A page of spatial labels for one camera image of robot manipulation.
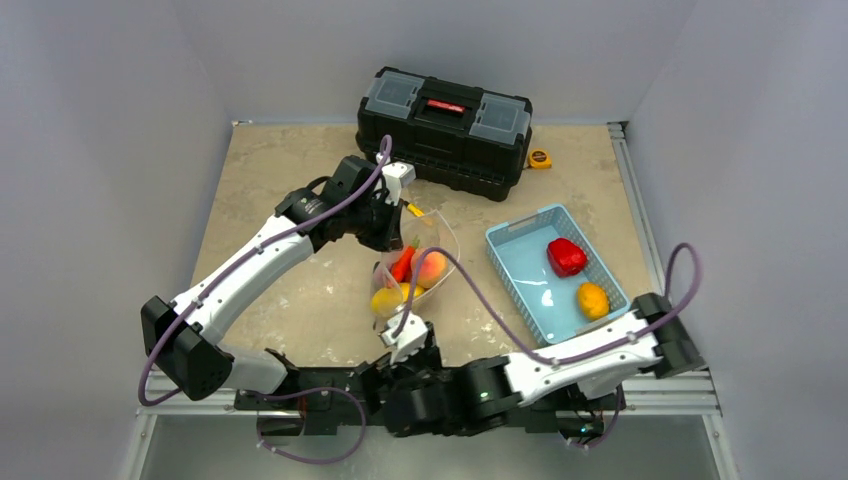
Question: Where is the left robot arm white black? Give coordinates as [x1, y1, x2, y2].
[140, 153, 415, 409]

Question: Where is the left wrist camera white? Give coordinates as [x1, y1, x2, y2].
[377, 161, 416, 206]

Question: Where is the light blue plastic basket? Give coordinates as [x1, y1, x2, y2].
[485, 204, 631, 346]

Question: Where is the red bell pepper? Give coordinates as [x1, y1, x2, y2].
[546, 238, 588, 278]

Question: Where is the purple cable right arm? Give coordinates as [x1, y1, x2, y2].
[392, 242, 704, 367]

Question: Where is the yellow mango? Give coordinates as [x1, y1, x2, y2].
[370, 283, 410, 318]

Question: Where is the yellow orange lemon fruit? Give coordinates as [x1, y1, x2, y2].
[576, 282, 610, 322]

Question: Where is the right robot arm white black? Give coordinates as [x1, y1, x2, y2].
[354, 293, 705, 437]

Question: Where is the clear zip top bag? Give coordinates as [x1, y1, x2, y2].
[369, 209, 460, 328]

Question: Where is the small yellow screwdriver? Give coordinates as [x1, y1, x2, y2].
[405, 203, 424, 217]

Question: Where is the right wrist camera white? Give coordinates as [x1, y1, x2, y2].
[379, 313, 429, 365]

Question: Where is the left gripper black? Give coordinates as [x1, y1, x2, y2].
[347, 191, 403, 252]

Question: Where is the yellow tape measure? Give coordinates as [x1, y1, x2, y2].
[527, 149, 552, 170]

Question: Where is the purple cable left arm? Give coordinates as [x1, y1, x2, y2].
[136, 135, 393, 408]

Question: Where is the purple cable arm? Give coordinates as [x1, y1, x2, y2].
[136, 135, 393, 408]
[392, 242, 704, 367]

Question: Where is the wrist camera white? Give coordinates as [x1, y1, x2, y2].
[377, 161, 416, 206]
[379, 313, 429, 365]

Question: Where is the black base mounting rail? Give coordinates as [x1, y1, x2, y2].
[234, 367, 626, 440]

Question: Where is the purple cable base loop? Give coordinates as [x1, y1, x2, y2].
[255, 387, 369, 466]

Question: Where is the black plastic toolbox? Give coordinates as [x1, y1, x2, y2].
[355, 67, 533, 202]

